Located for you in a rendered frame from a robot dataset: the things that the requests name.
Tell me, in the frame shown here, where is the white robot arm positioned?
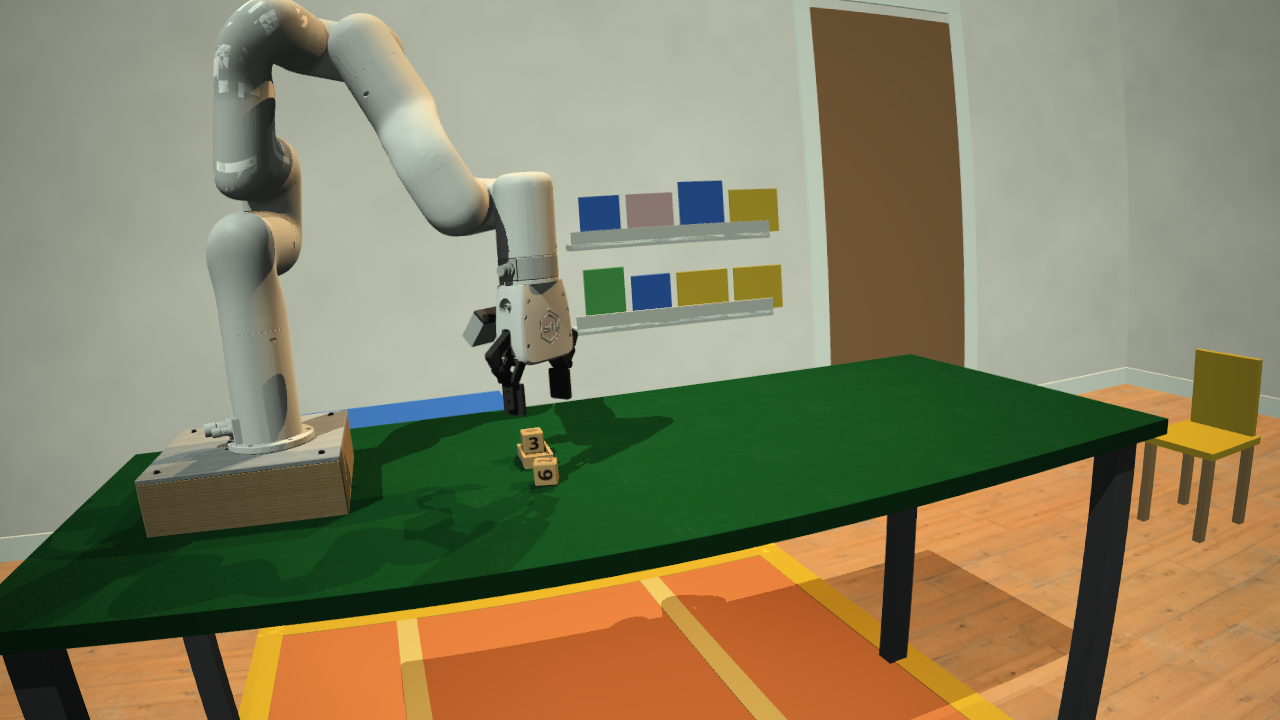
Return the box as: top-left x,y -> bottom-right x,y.
204,0 -> 559,455

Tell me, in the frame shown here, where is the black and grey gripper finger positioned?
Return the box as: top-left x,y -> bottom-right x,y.
548,329 -> 579,400
485,329 -> 526,416

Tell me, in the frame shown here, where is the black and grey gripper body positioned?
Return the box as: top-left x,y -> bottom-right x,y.
497,275 -> 573,365

